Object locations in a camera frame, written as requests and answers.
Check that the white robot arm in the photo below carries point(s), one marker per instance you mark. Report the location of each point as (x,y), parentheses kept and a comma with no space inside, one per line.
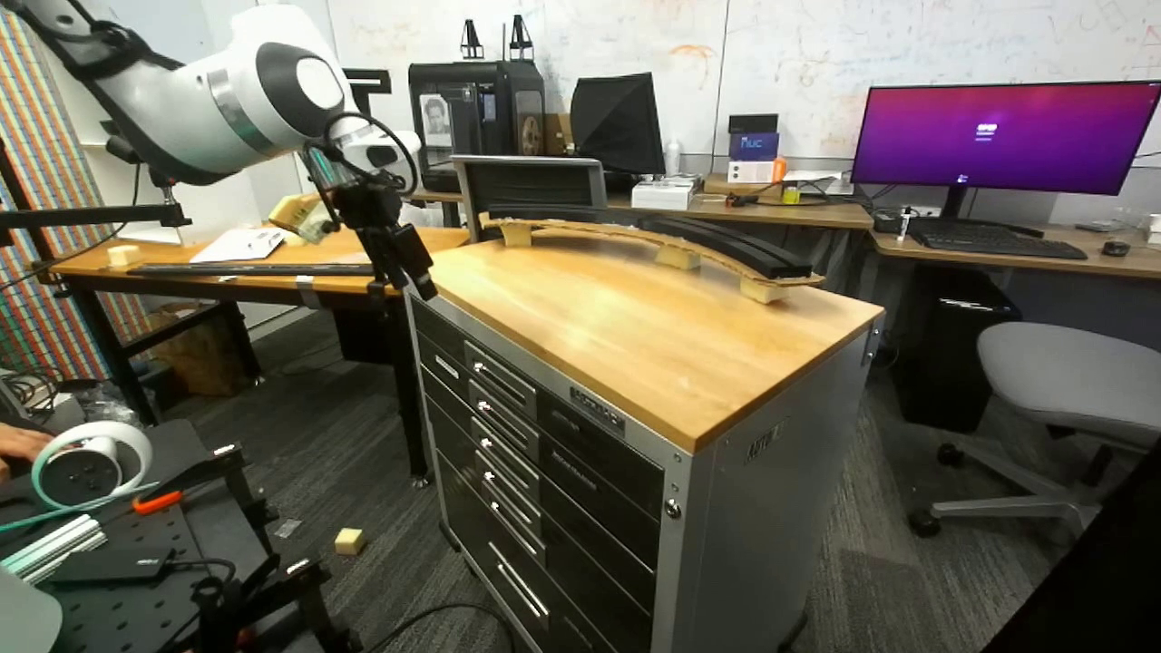
(275,87)

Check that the black keyboard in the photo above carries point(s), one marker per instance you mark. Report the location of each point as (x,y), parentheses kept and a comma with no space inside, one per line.
(992,241)

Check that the small wooden block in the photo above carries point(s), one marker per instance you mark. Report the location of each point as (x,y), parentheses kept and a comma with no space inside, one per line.
(351,540)

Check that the white tape roll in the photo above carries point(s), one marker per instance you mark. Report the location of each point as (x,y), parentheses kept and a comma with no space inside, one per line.
(91,460)

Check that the black computer tower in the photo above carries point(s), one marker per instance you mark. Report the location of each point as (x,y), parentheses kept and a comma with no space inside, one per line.
(476,106)

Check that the grey tool drawer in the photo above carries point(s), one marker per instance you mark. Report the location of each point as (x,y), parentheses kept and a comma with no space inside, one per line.
(454,353)

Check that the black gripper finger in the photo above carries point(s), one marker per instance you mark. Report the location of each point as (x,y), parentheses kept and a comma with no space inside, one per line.
(427,289)

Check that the wooden side desk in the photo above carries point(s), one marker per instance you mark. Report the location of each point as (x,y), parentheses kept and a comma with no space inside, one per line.
(332,274)

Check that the purple screen monitor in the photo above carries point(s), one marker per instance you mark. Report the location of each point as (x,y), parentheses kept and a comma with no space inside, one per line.
(1004,134)

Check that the grey office chair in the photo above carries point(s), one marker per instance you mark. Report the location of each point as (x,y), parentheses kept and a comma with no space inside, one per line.
(1072,382)

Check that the curved black wooden track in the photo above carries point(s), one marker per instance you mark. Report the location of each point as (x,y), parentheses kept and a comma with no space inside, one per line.
(756,268)

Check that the grey metal tool cabinet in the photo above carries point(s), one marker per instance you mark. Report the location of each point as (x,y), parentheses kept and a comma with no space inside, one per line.
(669,481)

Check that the white paper sheet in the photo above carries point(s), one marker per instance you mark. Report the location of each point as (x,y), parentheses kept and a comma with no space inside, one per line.
(245,244)

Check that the long wooden desk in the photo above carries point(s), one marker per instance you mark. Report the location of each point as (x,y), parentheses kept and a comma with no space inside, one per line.
(1136,262)

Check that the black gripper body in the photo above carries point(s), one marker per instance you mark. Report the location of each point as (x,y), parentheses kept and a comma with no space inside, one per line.
(393,249)

